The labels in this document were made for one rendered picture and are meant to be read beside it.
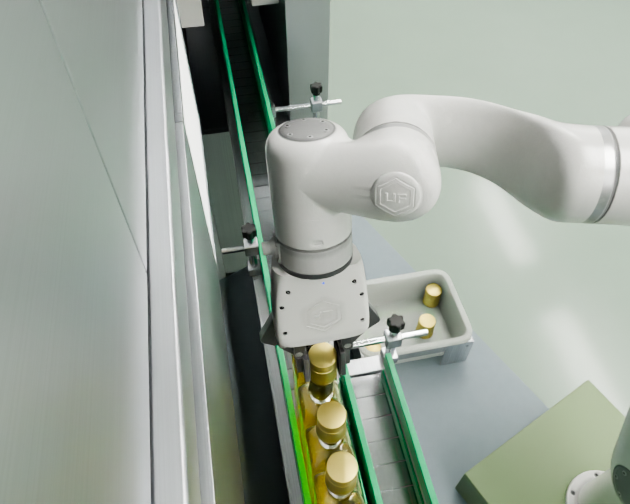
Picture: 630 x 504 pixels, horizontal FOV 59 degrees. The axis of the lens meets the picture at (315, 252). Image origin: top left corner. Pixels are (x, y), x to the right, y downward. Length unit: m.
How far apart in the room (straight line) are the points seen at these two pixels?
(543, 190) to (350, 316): 0.22
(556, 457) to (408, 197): 0.71
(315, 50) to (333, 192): 1.08
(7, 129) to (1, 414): 0.11
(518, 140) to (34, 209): 0.41
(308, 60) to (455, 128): 1.01
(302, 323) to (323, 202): 0.15
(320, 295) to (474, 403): 0.65
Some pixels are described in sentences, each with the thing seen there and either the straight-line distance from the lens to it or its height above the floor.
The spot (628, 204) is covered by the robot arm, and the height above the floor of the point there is 1.44.
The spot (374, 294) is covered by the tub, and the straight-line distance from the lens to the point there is 1.18.
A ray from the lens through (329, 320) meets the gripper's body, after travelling 0.59.
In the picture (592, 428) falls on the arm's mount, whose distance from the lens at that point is 1.13.
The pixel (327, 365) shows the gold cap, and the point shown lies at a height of 1.19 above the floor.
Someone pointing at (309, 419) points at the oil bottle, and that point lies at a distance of 0.75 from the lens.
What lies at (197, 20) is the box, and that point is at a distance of 1.59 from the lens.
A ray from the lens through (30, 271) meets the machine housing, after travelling 0.24.
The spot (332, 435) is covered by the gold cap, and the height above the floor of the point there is 1.14.
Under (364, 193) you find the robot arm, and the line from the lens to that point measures 0.46.
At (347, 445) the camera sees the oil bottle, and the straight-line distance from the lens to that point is 0.73.
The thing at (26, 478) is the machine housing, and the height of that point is 1.58.
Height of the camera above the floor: 1.77
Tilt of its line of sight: 51 degrees down
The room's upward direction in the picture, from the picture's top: straight up
